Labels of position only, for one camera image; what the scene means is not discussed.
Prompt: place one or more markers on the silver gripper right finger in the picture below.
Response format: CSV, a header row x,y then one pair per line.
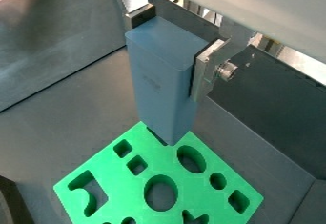
x,y
212,61

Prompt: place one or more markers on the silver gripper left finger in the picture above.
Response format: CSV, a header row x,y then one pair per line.
x,y
136,12

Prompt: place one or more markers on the grey-blue rectangular block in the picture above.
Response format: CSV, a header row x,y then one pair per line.
x,y
161,50

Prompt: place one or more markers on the black object at corner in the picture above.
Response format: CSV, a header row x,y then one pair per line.
x,y
13,211

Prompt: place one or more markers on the green shape-sorter board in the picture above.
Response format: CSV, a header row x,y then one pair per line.
x,y
140,182

